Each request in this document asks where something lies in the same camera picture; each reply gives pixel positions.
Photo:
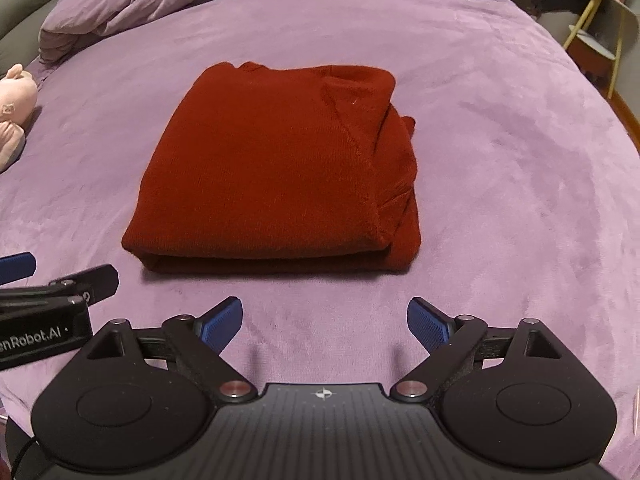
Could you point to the red knit sweater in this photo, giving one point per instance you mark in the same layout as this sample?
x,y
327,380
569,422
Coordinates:
x,y
270,170

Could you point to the purple bed sheet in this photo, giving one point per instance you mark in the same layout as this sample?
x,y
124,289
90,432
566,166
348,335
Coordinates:
x,y
500,170

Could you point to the grey upholstered headboard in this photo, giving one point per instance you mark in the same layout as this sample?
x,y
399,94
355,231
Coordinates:
x,y
20,15

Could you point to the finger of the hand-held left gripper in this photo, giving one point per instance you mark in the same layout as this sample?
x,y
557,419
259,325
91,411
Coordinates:
x,y
95,282
17,267

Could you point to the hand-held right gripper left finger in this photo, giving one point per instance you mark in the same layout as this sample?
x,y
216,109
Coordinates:
x,y
222,322

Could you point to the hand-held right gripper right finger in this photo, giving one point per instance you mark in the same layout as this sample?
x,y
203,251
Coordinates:
x,y
427,322

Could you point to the pink plush toy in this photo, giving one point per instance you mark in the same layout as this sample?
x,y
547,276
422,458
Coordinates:
x,y
15,110

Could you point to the yellow side table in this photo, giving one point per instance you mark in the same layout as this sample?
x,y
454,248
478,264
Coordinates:
x,y
595,47

